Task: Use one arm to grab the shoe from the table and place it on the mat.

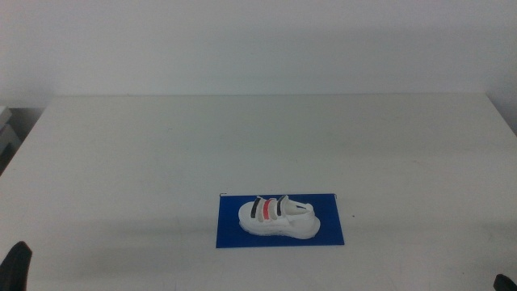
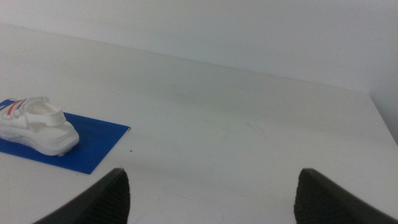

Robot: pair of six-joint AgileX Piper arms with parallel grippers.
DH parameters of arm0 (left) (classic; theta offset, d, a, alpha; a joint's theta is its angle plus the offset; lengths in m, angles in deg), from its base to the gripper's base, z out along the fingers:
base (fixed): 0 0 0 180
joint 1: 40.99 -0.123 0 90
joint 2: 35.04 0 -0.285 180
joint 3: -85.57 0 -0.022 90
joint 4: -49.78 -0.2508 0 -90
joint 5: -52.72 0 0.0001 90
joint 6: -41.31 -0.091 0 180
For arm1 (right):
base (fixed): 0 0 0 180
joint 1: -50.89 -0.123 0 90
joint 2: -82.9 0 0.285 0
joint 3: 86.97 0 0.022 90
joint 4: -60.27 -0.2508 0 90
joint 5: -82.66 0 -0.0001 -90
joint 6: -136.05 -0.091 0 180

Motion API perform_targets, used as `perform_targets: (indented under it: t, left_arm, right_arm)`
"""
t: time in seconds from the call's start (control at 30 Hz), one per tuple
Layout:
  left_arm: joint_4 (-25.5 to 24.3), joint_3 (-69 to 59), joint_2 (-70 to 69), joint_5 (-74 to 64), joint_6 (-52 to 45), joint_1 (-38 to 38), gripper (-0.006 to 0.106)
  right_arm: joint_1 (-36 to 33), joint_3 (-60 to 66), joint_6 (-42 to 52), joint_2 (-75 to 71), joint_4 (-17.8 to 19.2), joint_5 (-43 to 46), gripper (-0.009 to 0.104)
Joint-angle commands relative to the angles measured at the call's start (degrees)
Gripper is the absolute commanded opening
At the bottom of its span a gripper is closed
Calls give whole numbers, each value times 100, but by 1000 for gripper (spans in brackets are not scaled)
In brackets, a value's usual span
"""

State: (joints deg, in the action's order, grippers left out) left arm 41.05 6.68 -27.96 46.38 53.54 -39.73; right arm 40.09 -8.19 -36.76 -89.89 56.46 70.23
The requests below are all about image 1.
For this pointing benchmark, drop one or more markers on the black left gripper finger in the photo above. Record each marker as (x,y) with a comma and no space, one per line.
(15,268)

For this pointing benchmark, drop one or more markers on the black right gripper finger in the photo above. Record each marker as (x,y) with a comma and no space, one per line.
(507,283)

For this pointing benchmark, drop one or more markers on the blue rectangular mat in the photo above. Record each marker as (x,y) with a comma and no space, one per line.
(230,234)

